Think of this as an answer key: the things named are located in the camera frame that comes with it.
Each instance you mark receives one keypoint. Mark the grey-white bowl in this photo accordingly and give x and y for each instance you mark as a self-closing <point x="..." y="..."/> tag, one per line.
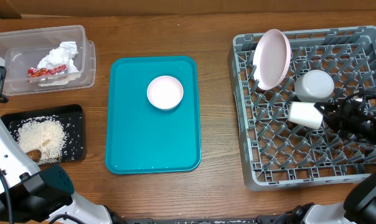
<point x="314" y="86"/>

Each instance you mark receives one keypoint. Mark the grey dishwasher rack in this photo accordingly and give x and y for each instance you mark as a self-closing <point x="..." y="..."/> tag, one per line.
<point x="276" y="153"/>

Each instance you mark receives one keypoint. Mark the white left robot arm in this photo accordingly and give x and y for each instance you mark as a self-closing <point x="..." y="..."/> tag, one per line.
<point x="30" y="193"/>

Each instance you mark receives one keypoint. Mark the clear plastic bin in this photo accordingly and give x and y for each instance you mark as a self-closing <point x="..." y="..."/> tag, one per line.
<point x="23" y="49"/>

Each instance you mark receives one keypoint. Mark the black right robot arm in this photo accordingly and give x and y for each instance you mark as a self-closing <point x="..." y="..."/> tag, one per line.
<point x="358" y="207"/>

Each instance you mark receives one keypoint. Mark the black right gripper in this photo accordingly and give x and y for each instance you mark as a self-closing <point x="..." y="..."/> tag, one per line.
<point x="336" y="114"/>

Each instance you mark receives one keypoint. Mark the large pink plate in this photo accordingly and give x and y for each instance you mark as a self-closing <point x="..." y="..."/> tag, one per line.
<point x="271" y="58"/>

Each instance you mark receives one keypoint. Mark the white rice pile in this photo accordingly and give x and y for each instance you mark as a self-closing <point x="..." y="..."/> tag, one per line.
<point x="43" y="138"/>

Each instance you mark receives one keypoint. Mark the teal serving tray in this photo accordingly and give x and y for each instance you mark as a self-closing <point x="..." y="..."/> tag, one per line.
<point x="141" y="138"/>

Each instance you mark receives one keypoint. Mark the small pink plate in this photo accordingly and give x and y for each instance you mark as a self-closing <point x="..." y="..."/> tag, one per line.
<point x="165" y="92"/>

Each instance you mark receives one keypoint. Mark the white napkin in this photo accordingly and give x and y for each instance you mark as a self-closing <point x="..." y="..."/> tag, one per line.
<point x="63" y="55"/>
<point x="58" y="80"/>

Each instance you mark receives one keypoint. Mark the small red object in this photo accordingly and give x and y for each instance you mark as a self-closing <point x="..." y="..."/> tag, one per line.
<point x="39" y="72"/>

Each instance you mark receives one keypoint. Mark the cream cup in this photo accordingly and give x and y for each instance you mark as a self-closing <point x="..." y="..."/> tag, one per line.
<point x="305" y="114"/>

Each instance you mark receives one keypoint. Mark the brown food scrap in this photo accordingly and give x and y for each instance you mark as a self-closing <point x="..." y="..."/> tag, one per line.
<point x="35" y="155"/>

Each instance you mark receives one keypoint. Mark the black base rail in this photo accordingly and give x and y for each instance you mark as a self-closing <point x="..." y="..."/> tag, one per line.
<point x="262" y="219"/>

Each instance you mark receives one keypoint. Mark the black tray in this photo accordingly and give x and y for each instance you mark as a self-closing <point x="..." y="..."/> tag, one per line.
<point x="73" y="124"/>

